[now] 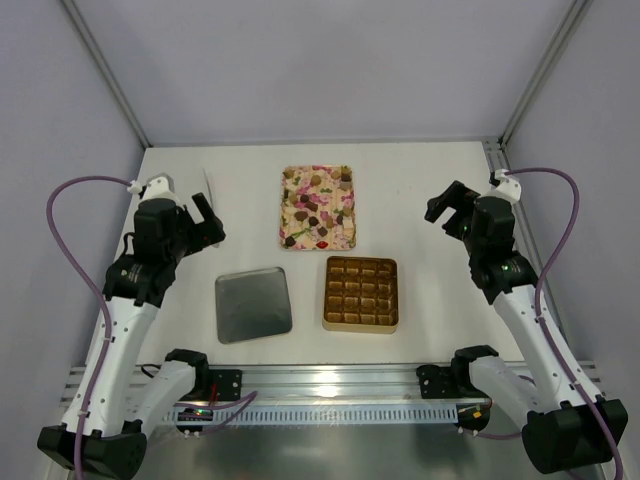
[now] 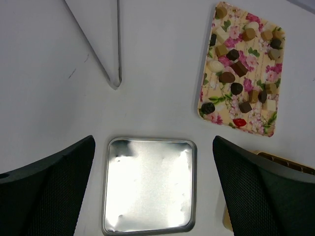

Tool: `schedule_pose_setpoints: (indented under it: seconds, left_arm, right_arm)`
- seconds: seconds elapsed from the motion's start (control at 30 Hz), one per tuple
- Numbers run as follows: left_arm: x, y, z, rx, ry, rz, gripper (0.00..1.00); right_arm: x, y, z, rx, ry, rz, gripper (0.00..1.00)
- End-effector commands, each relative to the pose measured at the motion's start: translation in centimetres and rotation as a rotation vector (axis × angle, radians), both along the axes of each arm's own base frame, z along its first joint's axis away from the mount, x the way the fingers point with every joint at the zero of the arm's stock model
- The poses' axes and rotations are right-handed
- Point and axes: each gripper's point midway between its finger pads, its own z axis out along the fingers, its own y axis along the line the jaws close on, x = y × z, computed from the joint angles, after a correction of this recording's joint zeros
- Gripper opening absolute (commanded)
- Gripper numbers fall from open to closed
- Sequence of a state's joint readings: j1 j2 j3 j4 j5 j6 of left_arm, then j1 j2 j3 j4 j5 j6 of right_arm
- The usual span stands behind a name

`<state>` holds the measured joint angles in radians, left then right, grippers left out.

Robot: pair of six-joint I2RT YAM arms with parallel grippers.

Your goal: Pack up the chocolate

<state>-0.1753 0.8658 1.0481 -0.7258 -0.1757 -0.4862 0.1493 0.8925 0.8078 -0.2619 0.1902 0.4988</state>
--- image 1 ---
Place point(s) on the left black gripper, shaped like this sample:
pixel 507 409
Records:
pixel 198 232

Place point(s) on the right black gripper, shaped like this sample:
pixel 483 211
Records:
pixel 454 215

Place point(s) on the metal tongs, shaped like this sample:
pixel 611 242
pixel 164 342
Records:
pixel 210 196

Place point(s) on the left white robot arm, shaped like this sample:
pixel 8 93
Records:
pixel 103 432

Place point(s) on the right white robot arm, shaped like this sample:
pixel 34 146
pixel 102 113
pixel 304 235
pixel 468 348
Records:
pixel 564 421

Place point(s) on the white square chocolate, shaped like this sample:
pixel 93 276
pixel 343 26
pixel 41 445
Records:
pixel 348 227

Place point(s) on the gold chocolate box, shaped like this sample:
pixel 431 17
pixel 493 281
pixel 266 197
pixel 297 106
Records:
pixel 361 295

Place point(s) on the silver tin lid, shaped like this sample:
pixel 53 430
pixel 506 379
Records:
pixel 252 304

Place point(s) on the floral tray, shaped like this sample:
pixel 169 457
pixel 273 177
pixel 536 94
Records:
pixel 328 201

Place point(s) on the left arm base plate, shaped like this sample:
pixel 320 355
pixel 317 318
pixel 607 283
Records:
pixel 224 385

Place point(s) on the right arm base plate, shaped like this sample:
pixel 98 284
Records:
pixel 436 382

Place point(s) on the aluminium rail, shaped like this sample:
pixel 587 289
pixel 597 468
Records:
pixel 328 382

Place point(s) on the slotted cable duct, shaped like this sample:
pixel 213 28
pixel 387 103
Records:
pixel 263 414

